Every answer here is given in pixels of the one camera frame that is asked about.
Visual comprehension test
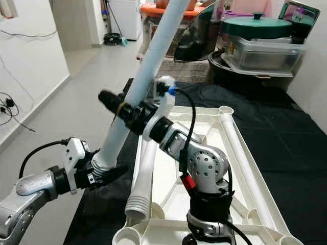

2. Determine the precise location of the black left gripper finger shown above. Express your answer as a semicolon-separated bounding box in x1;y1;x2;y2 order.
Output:
92;164;130;190

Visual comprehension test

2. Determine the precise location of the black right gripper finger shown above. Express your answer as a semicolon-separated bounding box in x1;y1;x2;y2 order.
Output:
99;91;131;118

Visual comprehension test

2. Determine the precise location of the white plastic table top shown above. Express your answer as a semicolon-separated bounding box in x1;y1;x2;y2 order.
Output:
112;105;305;245

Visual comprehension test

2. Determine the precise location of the white chest freezer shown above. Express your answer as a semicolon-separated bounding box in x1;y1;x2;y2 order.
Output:
110;0;141;41

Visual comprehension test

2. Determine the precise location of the shiny black bag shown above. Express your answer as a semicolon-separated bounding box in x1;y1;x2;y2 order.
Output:
174;8;223;62

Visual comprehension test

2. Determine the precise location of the black wok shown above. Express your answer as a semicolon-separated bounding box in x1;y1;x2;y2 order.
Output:
208;51;302;92

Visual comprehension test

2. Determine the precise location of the orange-lidded storage box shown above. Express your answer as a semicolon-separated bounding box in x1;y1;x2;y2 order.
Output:
139;3;205;59

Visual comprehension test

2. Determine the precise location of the black tablecloth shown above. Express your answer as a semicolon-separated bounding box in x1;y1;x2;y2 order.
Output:
64;79;327;245

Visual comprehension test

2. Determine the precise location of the clear plastic storage container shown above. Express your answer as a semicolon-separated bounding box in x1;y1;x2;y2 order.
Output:
221;37;307;78

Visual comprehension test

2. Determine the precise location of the green pot lid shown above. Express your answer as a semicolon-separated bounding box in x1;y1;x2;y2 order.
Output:
222;13;294;40

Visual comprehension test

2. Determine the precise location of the translucent pink plastic container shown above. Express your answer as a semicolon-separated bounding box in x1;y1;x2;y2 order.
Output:
217;0;256;16

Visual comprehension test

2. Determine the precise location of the framed picture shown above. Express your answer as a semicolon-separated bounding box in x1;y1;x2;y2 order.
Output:
271;0;320;26

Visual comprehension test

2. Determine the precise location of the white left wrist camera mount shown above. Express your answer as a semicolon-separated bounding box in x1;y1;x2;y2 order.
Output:
64;137;94;194

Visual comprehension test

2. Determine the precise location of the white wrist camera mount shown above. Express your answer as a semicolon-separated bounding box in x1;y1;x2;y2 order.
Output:
64;137;94;194
142;76;177;142

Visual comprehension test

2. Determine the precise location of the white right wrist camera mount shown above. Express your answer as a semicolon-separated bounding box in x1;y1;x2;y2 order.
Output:
142;76;177;142

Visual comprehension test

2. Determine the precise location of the black coiled hose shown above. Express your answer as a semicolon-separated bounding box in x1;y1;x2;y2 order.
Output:
105;32;123;45

